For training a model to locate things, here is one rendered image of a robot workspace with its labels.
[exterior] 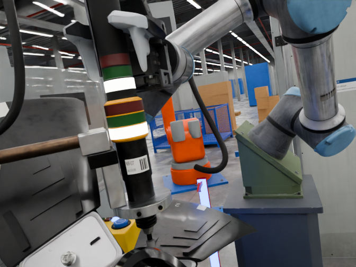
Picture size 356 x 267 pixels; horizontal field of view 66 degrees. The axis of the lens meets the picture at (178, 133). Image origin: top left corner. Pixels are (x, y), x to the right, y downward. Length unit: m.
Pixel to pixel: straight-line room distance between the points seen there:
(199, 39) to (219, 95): 7.61
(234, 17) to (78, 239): 0.57
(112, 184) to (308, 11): 0.47
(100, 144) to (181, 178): 3.96
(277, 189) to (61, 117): 0.76
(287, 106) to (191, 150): 3.30
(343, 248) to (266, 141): 1.65
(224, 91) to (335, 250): 6.35
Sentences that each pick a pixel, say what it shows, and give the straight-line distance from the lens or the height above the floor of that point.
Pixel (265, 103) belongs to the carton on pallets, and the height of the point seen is 0.69.
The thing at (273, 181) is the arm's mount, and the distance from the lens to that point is 0.99.
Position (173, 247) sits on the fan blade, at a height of 1.19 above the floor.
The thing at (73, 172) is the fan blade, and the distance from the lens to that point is 0.36.
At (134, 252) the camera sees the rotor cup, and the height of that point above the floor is 1.26.
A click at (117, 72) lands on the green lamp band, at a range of 0.30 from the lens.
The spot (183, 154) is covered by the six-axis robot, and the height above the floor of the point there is 0.51.
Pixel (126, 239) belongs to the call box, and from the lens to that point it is 0.78.
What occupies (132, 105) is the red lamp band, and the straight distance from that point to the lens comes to 0.30.
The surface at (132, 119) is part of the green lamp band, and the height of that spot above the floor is 1.38.
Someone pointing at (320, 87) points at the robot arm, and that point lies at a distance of 0.75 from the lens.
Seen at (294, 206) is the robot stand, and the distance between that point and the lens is 0.95.
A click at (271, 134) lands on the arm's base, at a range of 0.96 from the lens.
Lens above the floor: 1.40
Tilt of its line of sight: 8 degrees down
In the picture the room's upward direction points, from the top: 10 degrees counter-clockwise
